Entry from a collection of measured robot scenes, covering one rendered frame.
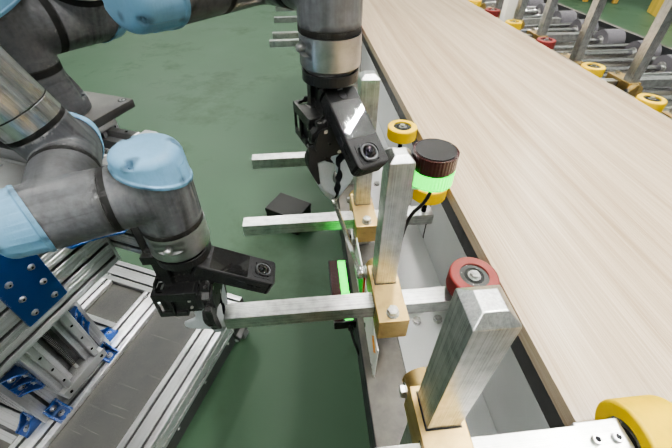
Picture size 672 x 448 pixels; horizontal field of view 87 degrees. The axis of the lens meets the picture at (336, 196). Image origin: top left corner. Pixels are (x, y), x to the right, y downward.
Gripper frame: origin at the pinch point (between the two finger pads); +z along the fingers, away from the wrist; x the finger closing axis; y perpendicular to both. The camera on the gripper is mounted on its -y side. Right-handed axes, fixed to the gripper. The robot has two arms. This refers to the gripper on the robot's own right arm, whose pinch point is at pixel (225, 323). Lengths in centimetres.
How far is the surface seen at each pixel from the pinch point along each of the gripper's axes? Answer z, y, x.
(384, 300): -4.9, -26.8, 1.1
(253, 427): 83, 7, -11
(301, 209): 70, -12, -107
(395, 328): -2.8, -28.0, 5.0
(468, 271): -8.3, -41.1, -1.0
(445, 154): -30.8, -32.9, -2.6
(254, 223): 0.1, -2.9, -24.3
